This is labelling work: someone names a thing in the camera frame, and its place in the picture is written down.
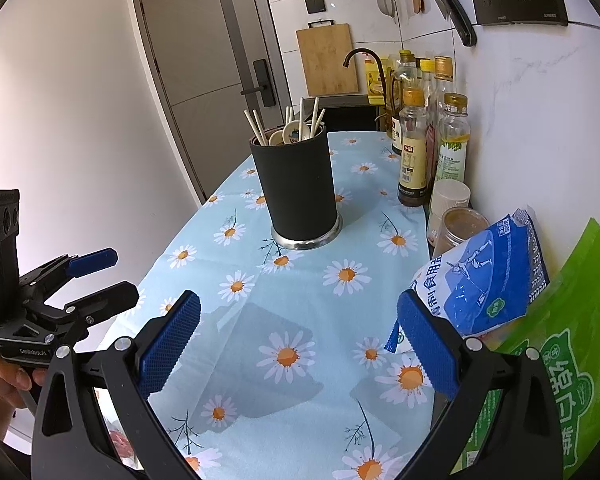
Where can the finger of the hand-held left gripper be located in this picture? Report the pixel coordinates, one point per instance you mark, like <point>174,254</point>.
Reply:
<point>110,297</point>
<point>95,260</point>

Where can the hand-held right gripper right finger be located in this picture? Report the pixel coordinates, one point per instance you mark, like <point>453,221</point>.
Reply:
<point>427,345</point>

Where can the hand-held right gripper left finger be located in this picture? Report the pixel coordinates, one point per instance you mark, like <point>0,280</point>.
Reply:
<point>172,340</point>

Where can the black utensil holder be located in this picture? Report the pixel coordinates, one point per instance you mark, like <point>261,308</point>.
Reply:
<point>295,185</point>

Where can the cream ceramic spoon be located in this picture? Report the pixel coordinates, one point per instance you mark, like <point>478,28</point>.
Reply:
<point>276,137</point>

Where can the cartoon print spoon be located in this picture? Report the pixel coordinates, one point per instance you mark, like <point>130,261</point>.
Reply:
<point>293,132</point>

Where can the white spoons and chopsticks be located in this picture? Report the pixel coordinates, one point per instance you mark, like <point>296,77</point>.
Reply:
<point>314,110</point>

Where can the person's left hand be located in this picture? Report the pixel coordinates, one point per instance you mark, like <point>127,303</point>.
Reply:
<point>0,385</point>

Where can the blue white salt bag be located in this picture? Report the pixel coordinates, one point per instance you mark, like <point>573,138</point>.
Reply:
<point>485,280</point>

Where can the brown spice jar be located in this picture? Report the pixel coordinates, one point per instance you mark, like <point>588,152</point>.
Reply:
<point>462,225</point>

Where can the blue daisy tablecloth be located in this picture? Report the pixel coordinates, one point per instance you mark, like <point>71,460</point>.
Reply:
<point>290,280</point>

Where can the white lid jar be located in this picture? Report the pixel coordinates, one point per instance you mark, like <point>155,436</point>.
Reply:
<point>447,195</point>

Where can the green plastic bag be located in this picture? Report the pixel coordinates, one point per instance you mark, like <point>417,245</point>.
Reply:
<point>580,335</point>

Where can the tan label dark sauce bottle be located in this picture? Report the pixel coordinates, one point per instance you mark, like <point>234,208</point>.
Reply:
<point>414,160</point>

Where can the green label bottle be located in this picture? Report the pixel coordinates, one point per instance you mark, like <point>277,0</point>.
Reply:
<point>452,155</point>

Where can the grey door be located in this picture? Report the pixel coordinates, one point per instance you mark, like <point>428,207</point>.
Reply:
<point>195,85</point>

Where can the black sink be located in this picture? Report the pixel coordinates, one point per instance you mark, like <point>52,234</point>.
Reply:
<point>350,115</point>

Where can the yellow cooking oil bottle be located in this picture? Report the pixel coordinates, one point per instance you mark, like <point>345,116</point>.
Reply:
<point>390,95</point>

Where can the tall clear gold cap bottle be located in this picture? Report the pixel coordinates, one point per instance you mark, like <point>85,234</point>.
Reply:
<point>442,80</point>

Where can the yellow dish soap bottle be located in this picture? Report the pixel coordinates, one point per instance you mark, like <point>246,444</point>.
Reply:
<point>372,77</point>

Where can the red label soy sauce bottle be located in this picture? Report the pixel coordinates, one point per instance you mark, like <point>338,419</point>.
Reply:
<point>407,72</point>

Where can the yellow cap bottle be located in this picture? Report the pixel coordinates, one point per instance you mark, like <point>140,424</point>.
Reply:
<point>426,67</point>

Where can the black faucet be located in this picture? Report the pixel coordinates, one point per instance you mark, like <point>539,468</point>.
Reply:
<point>377,60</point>

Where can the wooden cutting board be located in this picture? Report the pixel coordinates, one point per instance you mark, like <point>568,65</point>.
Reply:
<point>327,60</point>

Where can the black wall switch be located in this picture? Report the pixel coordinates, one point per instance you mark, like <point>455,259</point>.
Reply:
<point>314,5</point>

